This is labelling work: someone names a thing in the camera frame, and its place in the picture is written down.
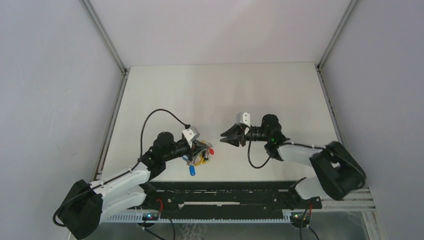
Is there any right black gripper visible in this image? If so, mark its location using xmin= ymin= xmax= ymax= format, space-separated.
xmin=220 ymin=122 xmax=270 ymax=147

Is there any metal key organizer ring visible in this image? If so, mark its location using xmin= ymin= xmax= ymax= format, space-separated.
xmin=182 ymin=140 xmax=216 ymax=177

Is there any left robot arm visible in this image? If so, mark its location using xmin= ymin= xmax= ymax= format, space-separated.
xmin=52 ymin=131 xmax=210 ymax=240

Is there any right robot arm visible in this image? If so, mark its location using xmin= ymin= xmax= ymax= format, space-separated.
xmin=220 ymin=112 xmax=367 ymax=210

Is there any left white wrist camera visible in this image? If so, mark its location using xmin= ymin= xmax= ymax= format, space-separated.
xmin=181 ymin=126 xmax=200 ymax=148

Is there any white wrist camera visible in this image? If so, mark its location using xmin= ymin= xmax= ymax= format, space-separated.
xmin=181 ymin=126 xmax=200 ymax=148
xmin=235 ymin=112 xmax=251 ymax=128

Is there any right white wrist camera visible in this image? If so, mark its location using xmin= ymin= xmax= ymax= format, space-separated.
xmin=235 ymin=112 xmax=251 ymax=128

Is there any right black camera cable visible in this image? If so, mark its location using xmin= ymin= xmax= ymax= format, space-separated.
xmin=247 ymin=140 xmax=274 ymax=170

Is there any black camera cable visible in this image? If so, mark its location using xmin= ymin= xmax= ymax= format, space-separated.
xmin=247 ymin=140 xmax=274 ymax=170
xmin=139 ymin=108 xmax=191 ymax=160

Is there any left black camera cable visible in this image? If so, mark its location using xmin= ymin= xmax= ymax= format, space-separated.
xmin=139 ymin=108 xmax=191 ymax=160

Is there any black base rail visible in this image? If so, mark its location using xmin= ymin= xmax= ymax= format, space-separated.
xmin=96 ymin=180 xmax=324 ymax=221

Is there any left aluminium frame post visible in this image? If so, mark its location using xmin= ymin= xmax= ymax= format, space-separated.
xmin=79 ymin=0 xmax=127 ymax=76

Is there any aluminium frame post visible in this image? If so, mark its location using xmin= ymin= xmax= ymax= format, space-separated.
xmin=316 ymin=0 xmax=361 ymax=72
xmin=79 ymin=0 xmax=127 ymax=76

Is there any right aluminium frame post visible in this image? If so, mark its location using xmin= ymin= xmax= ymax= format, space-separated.
xmin=316 ymin=0 xmax=361 ymax=72

